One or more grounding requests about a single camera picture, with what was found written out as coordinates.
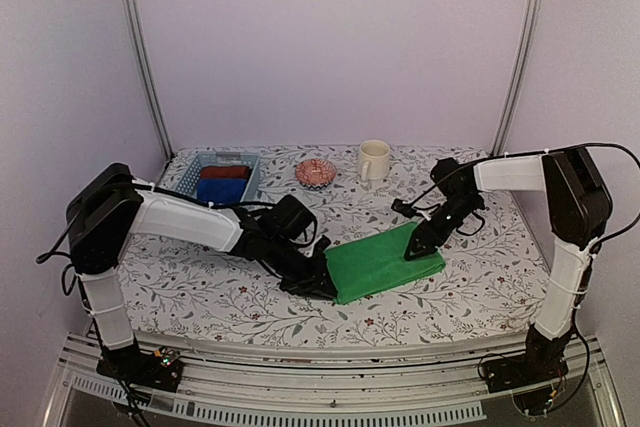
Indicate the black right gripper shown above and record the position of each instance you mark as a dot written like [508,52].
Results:
[421,233]

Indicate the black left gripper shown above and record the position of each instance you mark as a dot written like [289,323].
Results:
[313,284]

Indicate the green microfibre towel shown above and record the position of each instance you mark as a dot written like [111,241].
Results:
[376,264]

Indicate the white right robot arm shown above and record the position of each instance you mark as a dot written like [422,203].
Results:
[579,206]

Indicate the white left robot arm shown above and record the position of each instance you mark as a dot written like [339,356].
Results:
[115,206]

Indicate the blue rolled towel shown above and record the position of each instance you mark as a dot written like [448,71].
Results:
[220,190]

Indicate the red patterned small bowl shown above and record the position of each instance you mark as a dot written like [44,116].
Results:
[315,173]

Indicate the red rolled towel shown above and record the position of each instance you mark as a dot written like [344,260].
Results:
[241,172]

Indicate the cream ceramic mug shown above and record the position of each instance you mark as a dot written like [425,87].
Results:
[373,160]

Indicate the light blue plastic basket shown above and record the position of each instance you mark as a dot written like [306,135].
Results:
[188,179]

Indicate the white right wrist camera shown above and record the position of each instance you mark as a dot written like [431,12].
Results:
[409,210]

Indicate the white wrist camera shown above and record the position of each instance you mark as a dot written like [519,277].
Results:
[409,210]
[319,246]

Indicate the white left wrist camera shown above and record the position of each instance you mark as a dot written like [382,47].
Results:
[319,246]

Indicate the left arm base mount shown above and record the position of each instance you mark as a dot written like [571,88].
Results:
[160,370]

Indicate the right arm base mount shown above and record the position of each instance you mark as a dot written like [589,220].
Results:
[542,360]

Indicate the aluminium front rail frame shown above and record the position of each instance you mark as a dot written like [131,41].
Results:
[227,384]

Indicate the aluminium right corner post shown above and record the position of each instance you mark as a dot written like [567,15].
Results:
[525,42]

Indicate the aluminium corner post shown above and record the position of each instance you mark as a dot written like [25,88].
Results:
[525,42]
[136,32]

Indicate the aluminium left corner post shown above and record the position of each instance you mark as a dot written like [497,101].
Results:
[136,32]

